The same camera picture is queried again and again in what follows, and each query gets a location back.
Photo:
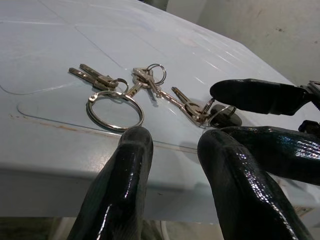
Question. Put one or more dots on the black-headed key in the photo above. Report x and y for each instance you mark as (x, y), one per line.
(225, 120)

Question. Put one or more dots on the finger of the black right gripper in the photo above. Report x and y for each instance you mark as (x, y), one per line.
(255, 96)
(287, 155)

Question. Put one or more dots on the brass-toned key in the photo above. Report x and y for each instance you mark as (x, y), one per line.
(133, 90)

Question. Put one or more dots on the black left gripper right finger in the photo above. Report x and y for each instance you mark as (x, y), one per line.
(237, 190)

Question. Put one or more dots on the light blue plastic table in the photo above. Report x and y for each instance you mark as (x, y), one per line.
(50, 185)

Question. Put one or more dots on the long silver key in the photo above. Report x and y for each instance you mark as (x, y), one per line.
(175, 103)

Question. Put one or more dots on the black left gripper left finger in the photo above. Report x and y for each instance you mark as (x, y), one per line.
(125, 180)

